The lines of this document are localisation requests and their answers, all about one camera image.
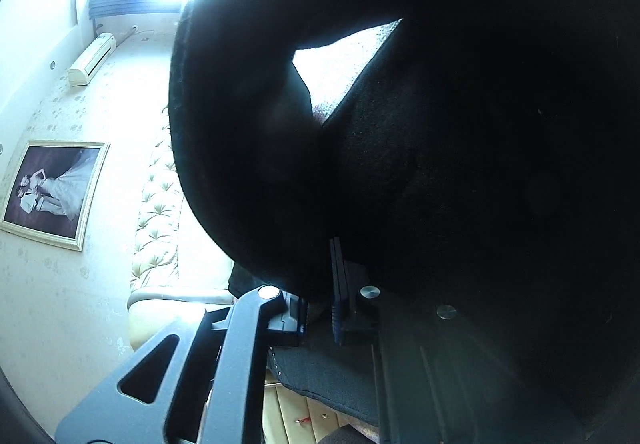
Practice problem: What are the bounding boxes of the black pants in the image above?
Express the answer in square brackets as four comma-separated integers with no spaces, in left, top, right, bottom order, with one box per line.
[167,0,640,444]

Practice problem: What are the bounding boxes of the cream tufted headboard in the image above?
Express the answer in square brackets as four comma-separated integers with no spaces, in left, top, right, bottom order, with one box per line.
[127,106,238,355]

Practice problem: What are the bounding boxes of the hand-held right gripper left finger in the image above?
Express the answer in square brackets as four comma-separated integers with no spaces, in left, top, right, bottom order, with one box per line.
[55,286,307,444]

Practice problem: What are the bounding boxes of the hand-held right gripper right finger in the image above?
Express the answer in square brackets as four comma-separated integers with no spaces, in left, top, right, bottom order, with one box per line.
[330,238,591,444]

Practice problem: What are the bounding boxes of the framed wall photo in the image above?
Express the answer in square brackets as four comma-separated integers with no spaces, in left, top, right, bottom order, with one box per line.
[0,140,111,252]

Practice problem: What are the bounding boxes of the white air conditioner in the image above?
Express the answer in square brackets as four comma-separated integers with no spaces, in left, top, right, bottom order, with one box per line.
[68,32,117,87]

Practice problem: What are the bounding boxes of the blue curtain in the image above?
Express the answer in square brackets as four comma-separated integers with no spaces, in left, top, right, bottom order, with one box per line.
[89,0,187,20]

